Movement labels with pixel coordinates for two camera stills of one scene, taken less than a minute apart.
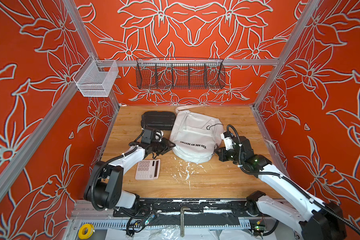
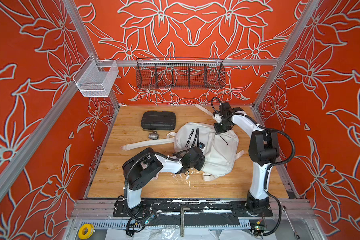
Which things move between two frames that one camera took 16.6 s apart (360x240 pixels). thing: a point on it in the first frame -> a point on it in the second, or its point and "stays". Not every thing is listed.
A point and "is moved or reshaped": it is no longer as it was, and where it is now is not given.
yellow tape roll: [85, 231] stays
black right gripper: [222, 155] -> [218, 129]
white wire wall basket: [95, 78] stays
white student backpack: [194, 135] is moved or reshaped
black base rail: [171, 207] stays
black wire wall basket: [179, 73] stays
